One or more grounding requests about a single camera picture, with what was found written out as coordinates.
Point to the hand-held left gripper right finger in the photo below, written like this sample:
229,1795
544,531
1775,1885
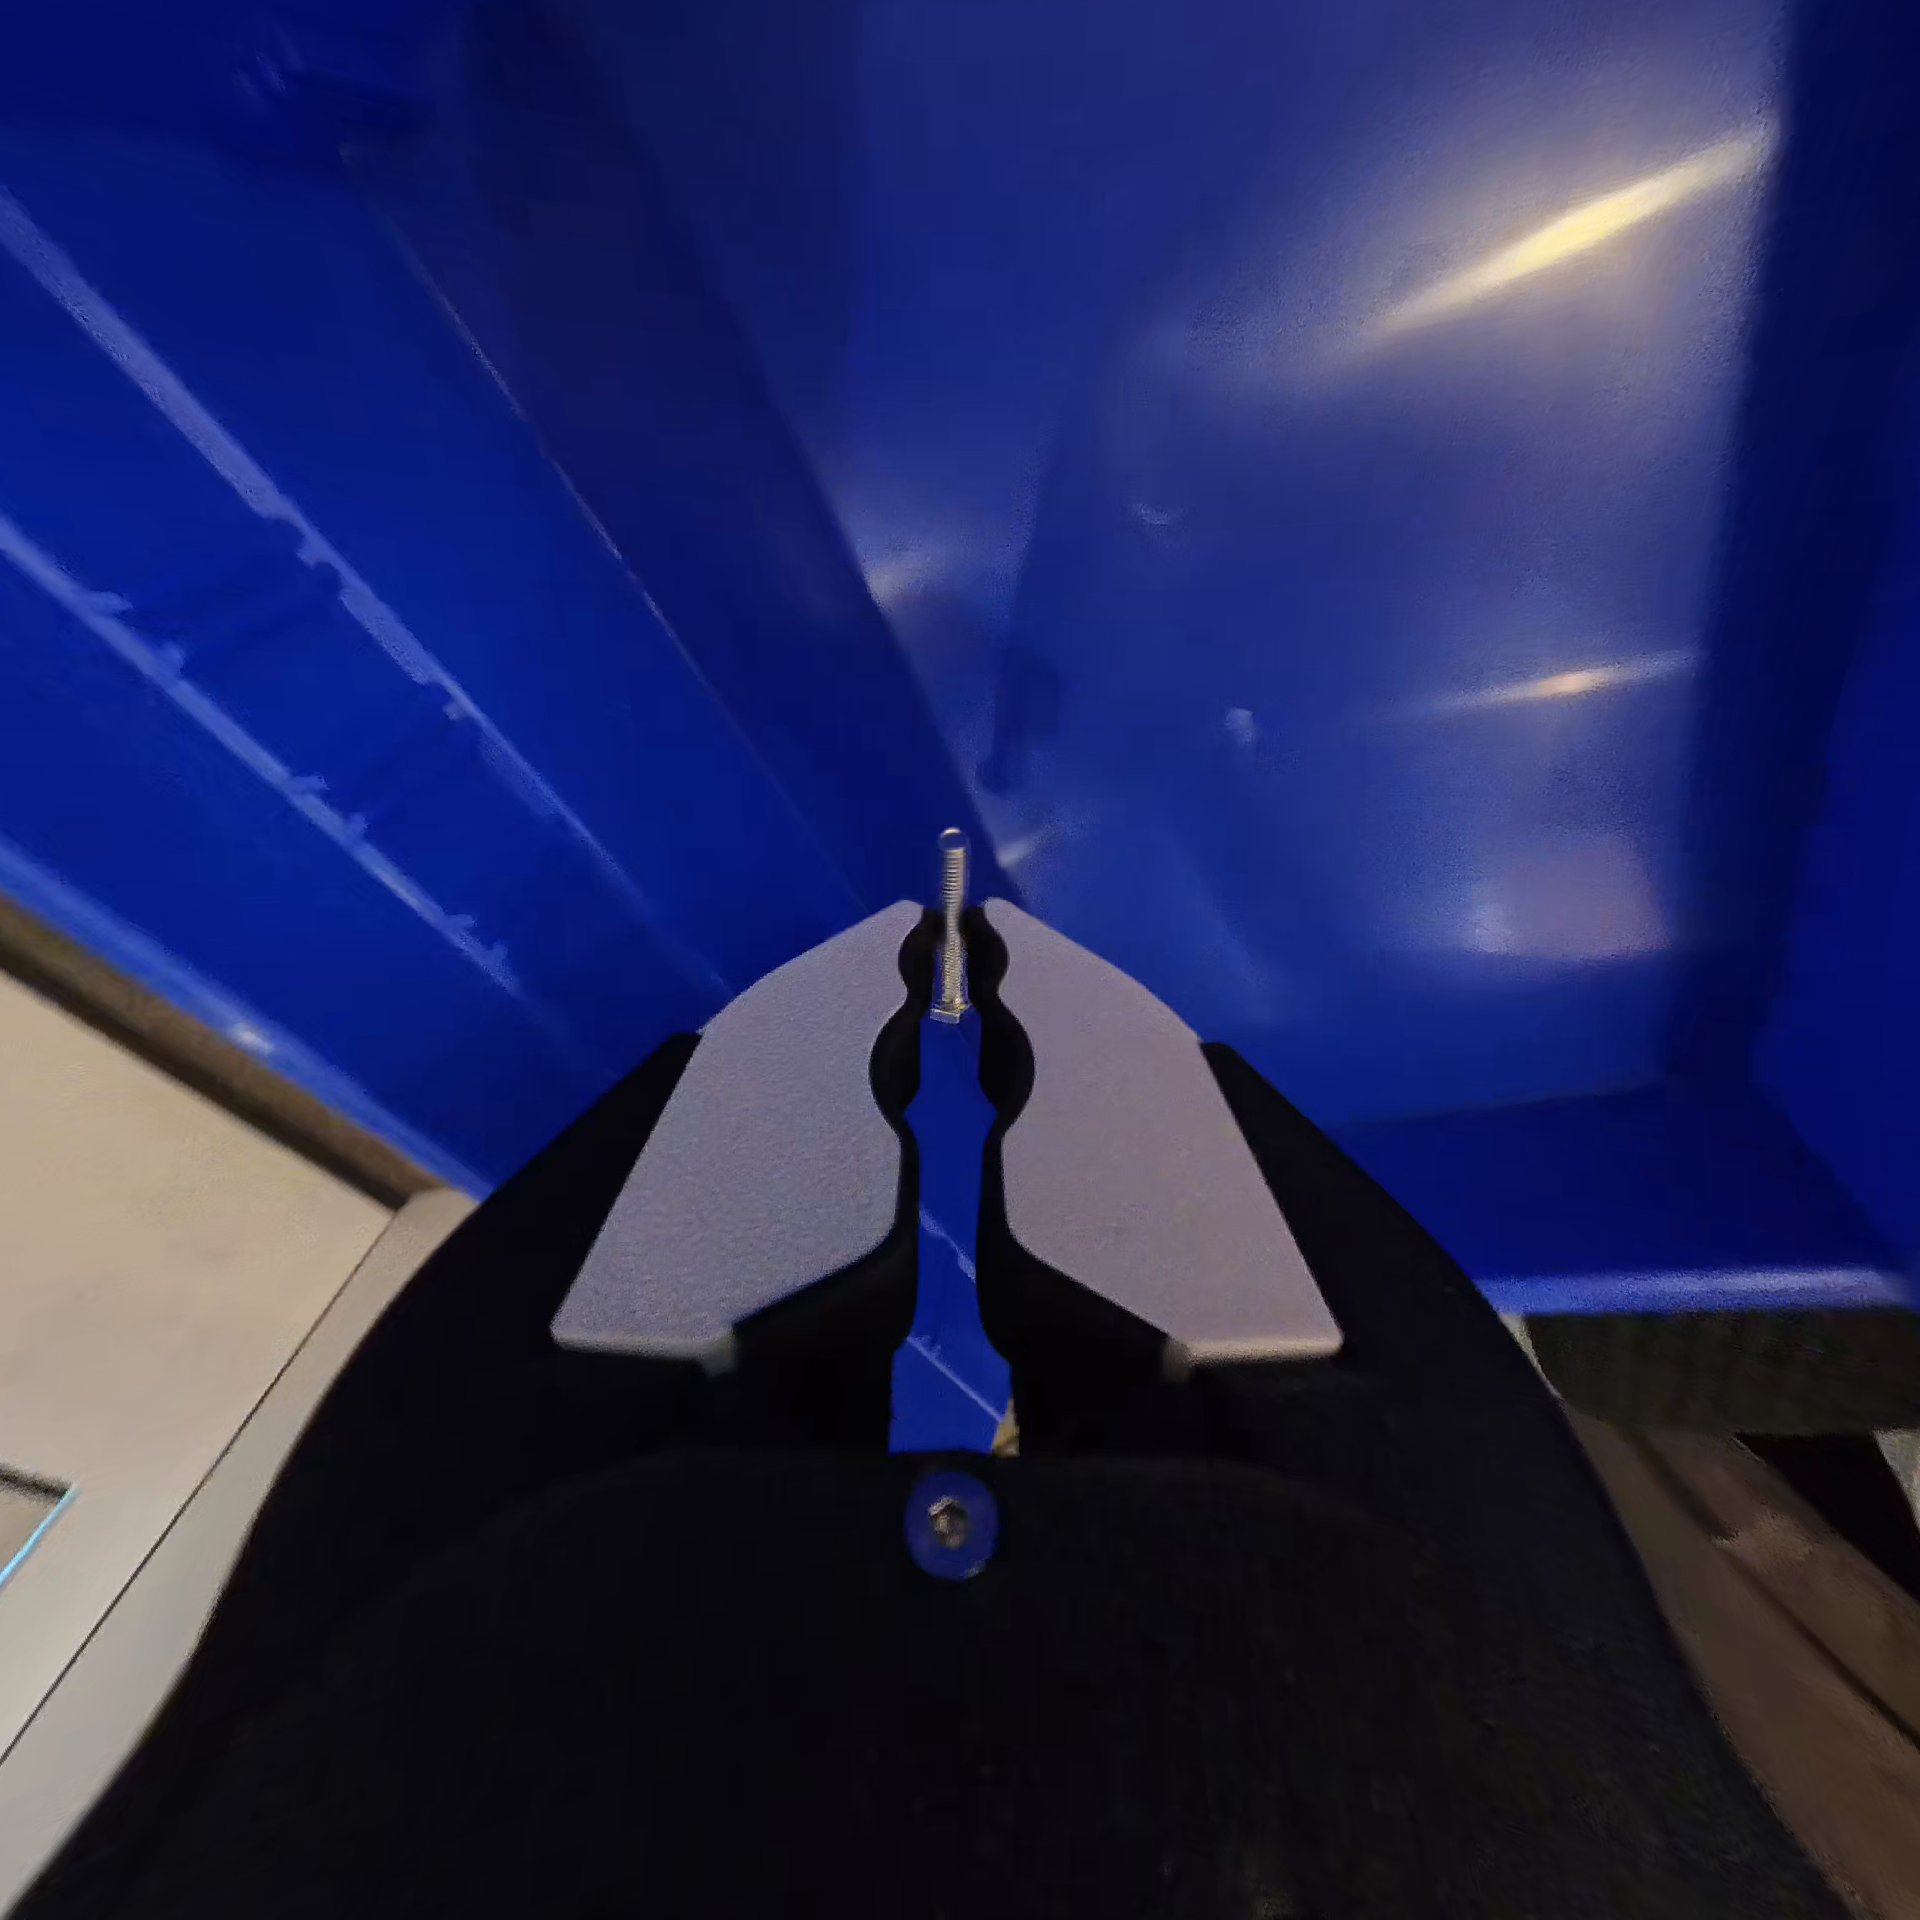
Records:
1155,1186

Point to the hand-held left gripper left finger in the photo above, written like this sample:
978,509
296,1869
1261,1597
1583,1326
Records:
735,1186

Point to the small silver bolt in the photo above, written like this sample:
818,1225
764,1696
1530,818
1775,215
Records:
951,932

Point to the blue plastic bin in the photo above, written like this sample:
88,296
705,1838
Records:
1275,522

